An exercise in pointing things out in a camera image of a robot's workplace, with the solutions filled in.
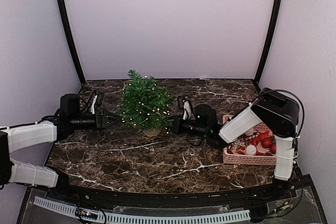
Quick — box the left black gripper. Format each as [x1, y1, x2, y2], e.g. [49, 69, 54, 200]
[70, 110, 122, 131]

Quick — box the fairy light string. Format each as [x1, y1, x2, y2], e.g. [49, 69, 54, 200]
[120, 76, 171, 134]

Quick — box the small green christmas tree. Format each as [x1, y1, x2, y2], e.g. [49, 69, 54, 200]
[119, 70, 174, 137]

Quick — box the red bow ornament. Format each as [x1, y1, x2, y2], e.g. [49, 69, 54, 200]
[250, 131, 269, 144]

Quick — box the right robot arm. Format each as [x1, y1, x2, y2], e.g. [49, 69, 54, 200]
[169, 88, 305, 200]

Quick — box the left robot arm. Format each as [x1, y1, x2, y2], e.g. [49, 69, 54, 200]
[1, 92, 121, 201]

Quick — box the white snowflake ornament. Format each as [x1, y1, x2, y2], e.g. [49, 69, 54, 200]
[232, 140, 245, 149]

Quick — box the white ball ornament lower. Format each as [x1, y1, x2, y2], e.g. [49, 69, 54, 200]
[245, 145, 257, 156]

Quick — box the pink plastic basket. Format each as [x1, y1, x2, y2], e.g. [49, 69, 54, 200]
[223, 123, 276, 166]

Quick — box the red glitter ball left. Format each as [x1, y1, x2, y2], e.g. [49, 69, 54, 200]
[261, 137, 273, 148]

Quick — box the red glitter ball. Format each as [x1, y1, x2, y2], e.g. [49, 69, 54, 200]
[270, 143, 276, 154]
[261, 137, 273, 148]

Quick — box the red glitter ball right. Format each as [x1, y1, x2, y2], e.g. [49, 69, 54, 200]
[270, 143, 276, 154]

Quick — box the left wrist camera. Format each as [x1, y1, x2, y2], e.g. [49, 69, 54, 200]
[85, 90, 104, 114]

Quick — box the black front table rail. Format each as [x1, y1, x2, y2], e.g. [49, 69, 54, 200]
[48, 161, 302, 208]

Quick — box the white slotted cable duct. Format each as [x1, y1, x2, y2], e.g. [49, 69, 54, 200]
[33, 196, 251, 223]

